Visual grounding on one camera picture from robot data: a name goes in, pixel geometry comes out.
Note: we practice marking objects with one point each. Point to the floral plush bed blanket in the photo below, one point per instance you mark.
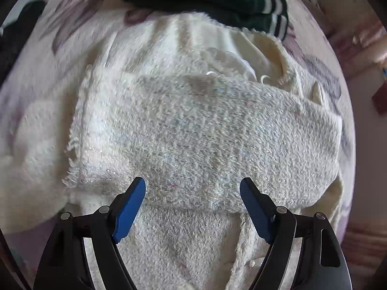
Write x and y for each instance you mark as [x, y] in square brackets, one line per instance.
[104, 91]

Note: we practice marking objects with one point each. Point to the black cloth at bed edge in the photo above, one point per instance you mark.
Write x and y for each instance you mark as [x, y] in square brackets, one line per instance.
[16, 34]

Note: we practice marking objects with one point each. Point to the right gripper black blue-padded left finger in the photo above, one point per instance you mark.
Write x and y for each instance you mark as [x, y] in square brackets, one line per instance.
[110, 224]

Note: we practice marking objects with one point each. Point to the cream fuzzy knit sweater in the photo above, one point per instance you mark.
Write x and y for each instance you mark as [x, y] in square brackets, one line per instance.
[165, 253]

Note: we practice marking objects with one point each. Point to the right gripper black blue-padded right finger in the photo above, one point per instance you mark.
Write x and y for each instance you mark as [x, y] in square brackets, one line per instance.
[273, 223]

